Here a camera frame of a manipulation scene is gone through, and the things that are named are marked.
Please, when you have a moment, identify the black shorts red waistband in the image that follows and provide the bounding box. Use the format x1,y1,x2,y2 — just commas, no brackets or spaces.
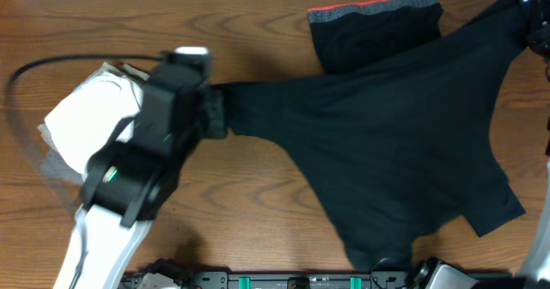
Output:
308,0,443,74

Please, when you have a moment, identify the black t-shirt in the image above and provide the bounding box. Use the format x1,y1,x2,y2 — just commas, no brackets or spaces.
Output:
220,0,530,271

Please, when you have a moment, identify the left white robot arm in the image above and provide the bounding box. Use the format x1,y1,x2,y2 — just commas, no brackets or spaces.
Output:
54,87,227,288

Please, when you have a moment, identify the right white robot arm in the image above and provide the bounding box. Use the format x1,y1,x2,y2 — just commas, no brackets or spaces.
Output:
404,0,549,289

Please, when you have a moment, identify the beige folded cloth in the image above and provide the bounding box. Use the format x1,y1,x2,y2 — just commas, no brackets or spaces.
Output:
86,62,150,84

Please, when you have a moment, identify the white folded cloth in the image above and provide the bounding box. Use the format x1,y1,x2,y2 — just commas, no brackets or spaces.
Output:
45,70,143,176

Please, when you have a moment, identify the grey folded cloth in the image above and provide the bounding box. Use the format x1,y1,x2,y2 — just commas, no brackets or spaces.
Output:
37,124,83,185

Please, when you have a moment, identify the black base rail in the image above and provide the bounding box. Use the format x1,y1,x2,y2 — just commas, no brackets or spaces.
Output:
119,271,512,289

